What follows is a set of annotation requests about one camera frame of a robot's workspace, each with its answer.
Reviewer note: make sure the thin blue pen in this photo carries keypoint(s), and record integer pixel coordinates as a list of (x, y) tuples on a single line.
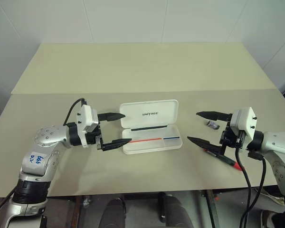
[(171, 137)]

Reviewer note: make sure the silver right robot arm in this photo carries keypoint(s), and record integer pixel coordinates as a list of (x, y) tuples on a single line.
[(275, 142)]

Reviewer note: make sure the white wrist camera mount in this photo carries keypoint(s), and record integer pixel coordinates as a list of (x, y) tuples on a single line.
[(245, 121), (86, 116)]

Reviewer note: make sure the black marker with red cap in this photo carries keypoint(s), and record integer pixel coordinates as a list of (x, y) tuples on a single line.
[(228, 161)]

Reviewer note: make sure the white open plastic pencil case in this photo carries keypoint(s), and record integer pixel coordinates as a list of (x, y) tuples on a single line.
[(137, 108)]

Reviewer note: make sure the thin red pen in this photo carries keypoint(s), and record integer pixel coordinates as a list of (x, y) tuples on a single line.
[(145, 140)]

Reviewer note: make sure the black pen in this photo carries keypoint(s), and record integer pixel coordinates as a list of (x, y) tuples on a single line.
[(148, 128)]

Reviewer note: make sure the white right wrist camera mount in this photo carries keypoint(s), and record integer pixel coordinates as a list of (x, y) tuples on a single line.
[(245, 121)]

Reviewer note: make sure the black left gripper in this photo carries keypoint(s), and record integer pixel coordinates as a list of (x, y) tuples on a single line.
[(93, 138)]

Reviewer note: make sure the dark rounded shape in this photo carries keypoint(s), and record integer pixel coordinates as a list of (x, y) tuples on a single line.
[(115, 213), (174, 211)]

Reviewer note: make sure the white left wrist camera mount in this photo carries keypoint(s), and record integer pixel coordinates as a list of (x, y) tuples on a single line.
[(86, 116)]

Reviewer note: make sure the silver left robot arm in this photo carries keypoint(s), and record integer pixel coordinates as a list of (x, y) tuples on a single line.
[(47, 137)]

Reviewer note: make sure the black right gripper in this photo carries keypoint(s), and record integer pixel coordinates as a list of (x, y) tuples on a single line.
[(230, 139)]

